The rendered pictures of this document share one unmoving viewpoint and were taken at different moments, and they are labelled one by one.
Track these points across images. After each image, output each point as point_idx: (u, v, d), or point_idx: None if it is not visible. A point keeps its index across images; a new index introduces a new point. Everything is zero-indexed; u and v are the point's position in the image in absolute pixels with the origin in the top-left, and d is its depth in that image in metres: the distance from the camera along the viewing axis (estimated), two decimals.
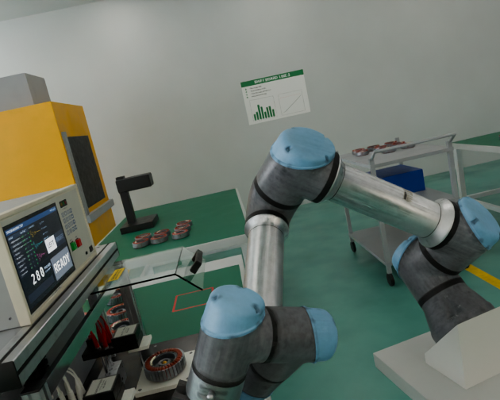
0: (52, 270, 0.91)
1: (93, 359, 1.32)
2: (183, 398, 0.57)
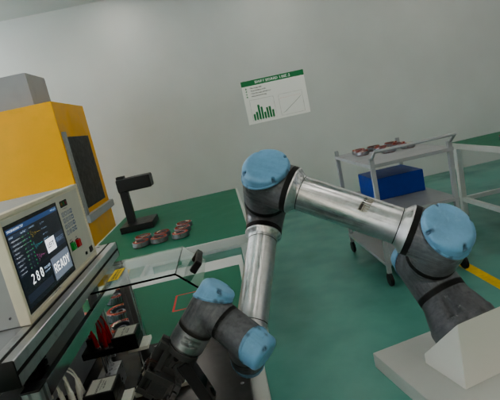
0: (52, 270, 0.91)
1: (93, 359, 1.32)
2: (168, 344, 0.87)
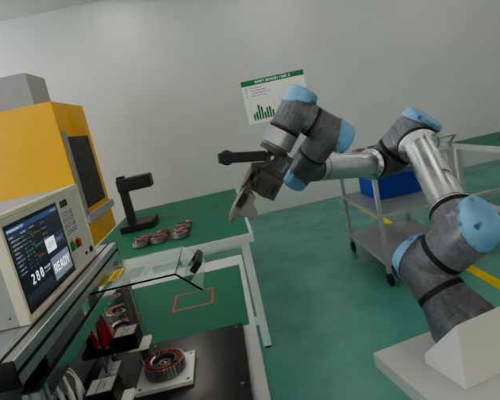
0: (52, 270, 0.91)
1: (93, 359, 1.32)
2: None
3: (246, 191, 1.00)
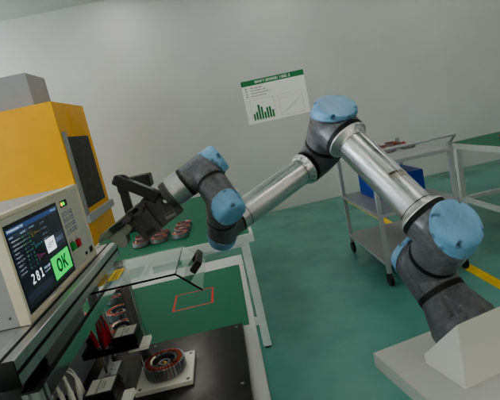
0: (52, 270, 0.91)
1: (93, 359, 1.32)
2: (179, 204, 1.07)
3: (123, 221, 1.00)
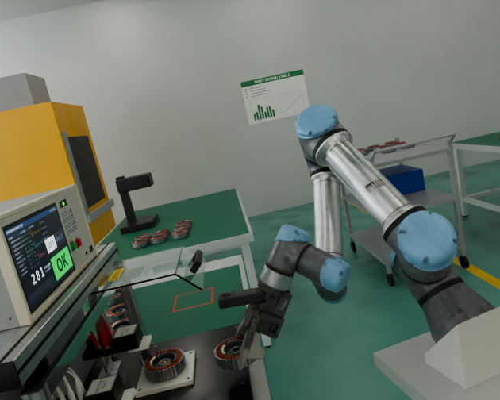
0: (52, 270, 0.91)
1: (93, 359, 1.32)
2: None
3: (252, 329, 1.01)
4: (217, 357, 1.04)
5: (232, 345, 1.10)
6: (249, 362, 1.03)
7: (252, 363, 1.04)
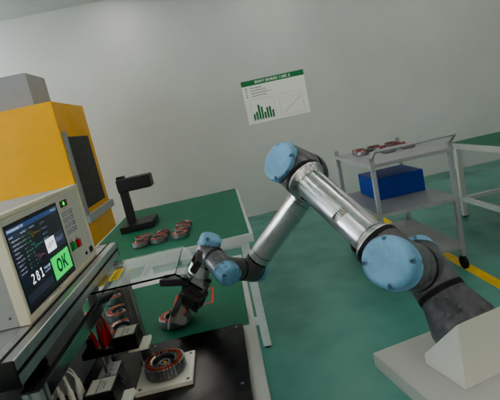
0: (52, 270, 0.91)
1: (93, 359, 1.32)
2: (208, 278, 1.46)
3: (177, 304, 1.43)
4: (159, 319, 1.49)
5: None
6: (177, 326, 1.46)
7: (179, 327, 1.46)
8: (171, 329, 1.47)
